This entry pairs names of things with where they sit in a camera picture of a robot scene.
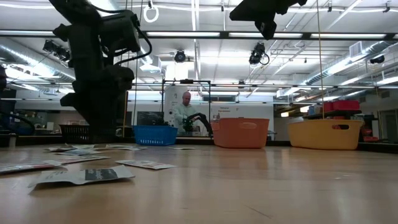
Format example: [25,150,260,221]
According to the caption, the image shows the red storage boxes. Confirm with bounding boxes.
[323,99,361,112]

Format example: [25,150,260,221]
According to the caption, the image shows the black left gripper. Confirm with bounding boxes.
[52,23,136,144]

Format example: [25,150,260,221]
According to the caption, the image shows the wall shelf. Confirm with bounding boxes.
[303,109,363,121]

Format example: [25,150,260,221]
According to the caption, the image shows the black crossbar with lights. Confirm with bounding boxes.
[0,29,398,41]

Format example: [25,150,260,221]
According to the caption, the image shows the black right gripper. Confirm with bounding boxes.
[229,0,308,40]

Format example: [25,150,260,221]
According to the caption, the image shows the white packet red square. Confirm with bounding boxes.
[114,159,177,170]
[0,160,63,174]
[58,154,111,164]

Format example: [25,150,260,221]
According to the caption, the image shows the white cable ring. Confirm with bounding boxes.
[142,4,160,24]

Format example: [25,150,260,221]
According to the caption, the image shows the black hanging cable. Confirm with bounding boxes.
[132,58,140,126]

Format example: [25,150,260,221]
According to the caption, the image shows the yellow plastic bin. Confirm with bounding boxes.
[287,119,364,151]

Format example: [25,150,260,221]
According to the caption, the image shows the orange plastic bin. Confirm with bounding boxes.
[211,117,271,149]

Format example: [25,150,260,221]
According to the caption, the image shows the yellow hanging cord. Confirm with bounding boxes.
[123,91,129,138]

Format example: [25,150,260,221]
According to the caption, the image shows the silver ceiling air duct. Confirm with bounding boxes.
[306,40,392,86]
[136,46,154,65]

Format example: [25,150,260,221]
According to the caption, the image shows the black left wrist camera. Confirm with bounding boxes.
[99,11,142,54]

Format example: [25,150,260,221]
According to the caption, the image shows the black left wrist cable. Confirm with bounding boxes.
[93,6,153,66]

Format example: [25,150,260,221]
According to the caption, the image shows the person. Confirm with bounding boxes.
[172,91,200,137]

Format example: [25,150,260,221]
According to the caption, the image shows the blue plastic bin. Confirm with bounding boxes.
[132,124,178,147]

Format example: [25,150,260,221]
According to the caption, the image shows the black frame stand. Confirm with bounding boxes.
[160,79,212,138]

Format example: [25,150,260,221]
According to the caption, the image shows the black mesh basket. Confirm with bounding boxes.
[58,124,91,144]

